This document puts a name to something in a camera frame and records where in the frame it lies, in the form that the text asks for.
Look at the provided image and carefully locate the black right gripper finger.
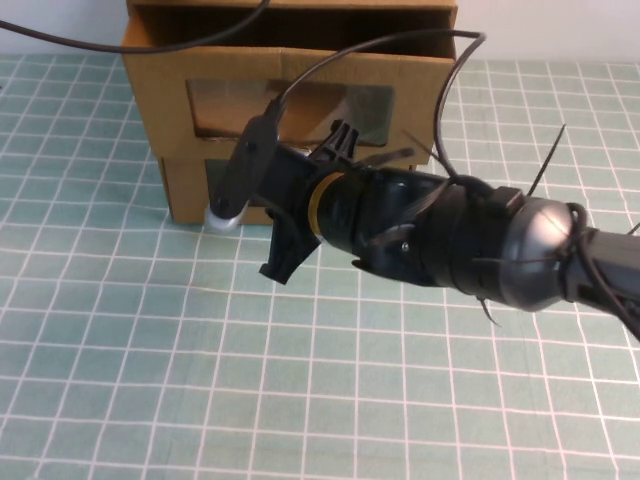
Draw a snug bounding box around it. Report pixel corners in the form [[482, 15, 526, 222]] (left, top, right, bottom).
[[311, 118, 363, 170], [257, 211, 322, 287]]

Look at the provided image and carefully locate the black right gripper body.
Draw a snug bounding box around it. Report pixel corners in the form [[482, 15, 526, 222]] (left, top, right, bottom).
[[258, 142, 327, 247]]

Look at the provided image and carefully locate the black zip tie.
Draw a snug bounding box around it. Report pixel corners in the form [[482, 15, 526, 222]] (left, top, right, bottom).
[[527, 123, 569, 199], [476, 294, 504, 330]]

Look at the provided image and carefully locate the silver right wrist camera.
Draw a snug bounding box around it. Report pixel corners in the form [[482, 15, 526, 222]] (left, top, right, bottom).
[[207, 97, 282, 235]]

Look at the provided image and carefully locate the black camera cable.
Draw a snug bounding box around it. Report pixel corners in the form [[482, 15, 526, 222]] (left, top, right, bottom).
[[272, 28, 489, 189]]

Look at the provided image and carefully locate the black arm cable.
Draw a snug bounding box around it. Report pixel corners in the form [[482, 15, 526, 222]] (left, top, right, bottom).
[[563, 201, 640, 345]]

